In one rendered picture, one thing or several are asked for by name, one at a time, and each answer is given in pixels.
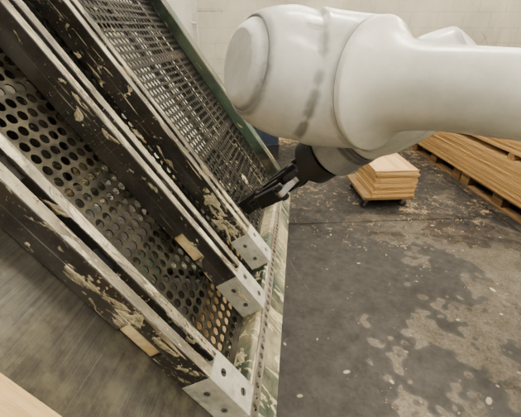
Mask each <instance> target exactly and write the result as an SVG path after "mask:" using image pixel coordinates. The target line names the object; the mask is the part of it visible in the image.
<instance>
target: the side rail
mask: <svg viewBox="0 0 521 417"><path fill-rule="evenodd" d="M148 1H149V2H150V4H151V6H152V7H153V8H154V9H155V11H156V12H157V14H158V15H159V16H160V18H161V20H162V21H163V23H164V24H165V25H166V26H167V28H168V29H169V31H170V32H171V34H172V35H173V37H174V38H175V39H176V40H177V42H178V43H179V45H180V47H181V48H182V49H183V51H184V53H185V54H186V55H187V56H188V57H189V59H190V61H191V62H192V64H193V65H194V67H195V68H196V70H197V71H198V72H199V73H200V75H201V76H202V78H203V80H204V81H205V82H206V84H207V85H208V87H209V88H210V89H211V90H212V92H213V94H214V95H215V97H216V98H217V100H218V101H219V103H220V104H221V105H222V106H223V108H224V109H225V111H226V112H227V114H228V115H229V117H230V118H231V120H232V121H233V122H234V123H235V125H236V126H237V128H238V129H239V131H240V132H241V134H242V135H243V136H244V137H245V139H246V141H247V142H248V144H249V145H250V146H251V148H252V150H253V151H254V152H255V153H256V155H257V156H258V158H259V159H260V161H261V162H262V164H263V165H264V167H265V168H266V169H267V170H268V172H269V173H270V175H273V174H275V173H277V172H278V171H280V166H279V165H278V163H277V162H276V160H275V158H274V157H273V156H272V155H271V153H270V151H269V150H268V149H267V147H266V146H265V144H264V142H263V141H262V140H261V138H260V137H259V135H258V134H257V132H256V130H255V129H254V128H253V126H252V125H251V124H250V123H248V122H247V121H245V120H244V119H243V118H241V117H240V116H239V115H238V114H237V113H236V111H235V110H234V108H233V106H232V103H231V101H230V99H229V97H228V96H227V93H226V90H225V85H224V84H223V82H222V81H221V80H220V78H219V77H218V75H217V73H216V72H215V71H214V69H213V67H212V66H211V65H210V64H209V62H208V60H207V59H206V57H205V56H204V54H203V53H202V51H201V50H200V49H199V48H198V46H197V44H196V43H195V41H194V39H193V38H192V36H191V35H190V34H189V33H188V31H187V30H186V28H185V27H184V25H183V23H182V22H181V20H180V19H179V18H178V16H177V15H176V14H175V12H174V10H173V9H172V7H171V6H170V5H169V3H168V2H167V0H148Z"/></svg>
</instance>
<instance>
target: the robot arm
mask: <svg viewBox="0 0 521 417"><path fill-rule="evenodd" d="M224 84H225V90H226V93H227V96H228V97H229V99H230V101H231V103H232V106H233V108H234V110H235V111H236V113H237V114H238V115H239V116H240V117H241V118H243V119H244V120H245V121H247V122H248V123H250V124H251V125H252V126H253V127H255V128H257V129H259V130H261V131H263V132H265V133H267V134H270V135H271V136H274V137H281V138H284V139H290V140H295V141H299V143H298V145H297V146H296V147H295V151H294V159H293V160H292V161H291V162H290V163H289V164H288V165H286V166H285V167H284V168H282V169H281V170H280V171H278V172H277V173H276V174H275V175H273V176H271V177H270V178H269V181H268V182H267V183H265V184H263V186H262V187H263V189H262V188H261V187H260V188H258V189H257V188H256V189H255V190H254V191H253V192H252V193H251V194H249V195H247V196H246V197H245V198H244V199H242V200H241V202H240V203H239V204H238V205H239V206H240V207H241V208H242V209H243V210H244V211H245V212H246V214H250V213H252V212H254V211H255V210H257V209H258V208H261V209H264V208H266V207H268V206H271V205H272V204H275V203H278V202H279V201H281V200H282V201H285V200H287V199H288V198H289V192H291V191H292V190H294V189H296V188H298V187H302V186H303V185H305V184H307V183H308V181H312V182H314V183H318V184H321V183H325V182H327V181H329V180H330V179H332V178H333V177H335V176H337V175H339V176H344V175H349V174H350V173H351V172H353V171H355V170H358V169H359V168H361V167H362V166H364V165H367V164H370V163H371V162H373V161H374V160H375V159H378V158H380V157H382V156H387V155H391V154H394V153H397V152H399V151H402V150H404V149H406V148H409V147H411V146H413V145H415V144H417V143H419V142H420V141H422V140H424V139H426V138H428V137H430V136H431V135H433V134H434V133H436V132H453V133H461V134H469V135H476V136H483V137H494V138H501V139H507V140H513V141H521V48H516V47H503V46H478V45H477V44H476V43H475V42H474V41H473V40H472V39H471V38H470V37H469V36H468V35H467V34H466V33H465V32H464V31H463V30H461V29H460V28H459V27H457V26H450V27H446V28H442V29H440V30H436V31H432V32H429V33H428V34H425V35H422V36H419V37H417V38H414V37H413V35H412V33H411V31H410V30H409V27H408V26H407V24H406V23H405V22H404V21H403V20H402V19H401V18H400V17H397V16H395V15H393V14H375V13H367V12H354V11H348V10H342V9H337V8H332V7H322V8H320V9H319V10H318V9H314V8H311V7H306V6H303V5H298V4H287V5H278V6H272V7H266V8H263V9H261V10H258V11H255V12H253V13H252V14H251V15H250V16H249V17H248V18H247V19H246V20H245V21H244V22H243V23H242V24H241V25H240V26H239V27H238V28H237V29H236V30H235V32H234V33H233V35H232V38H231V40H230V43H229V45H228V48H227V53H226V58H225V62H224Z"/></svg>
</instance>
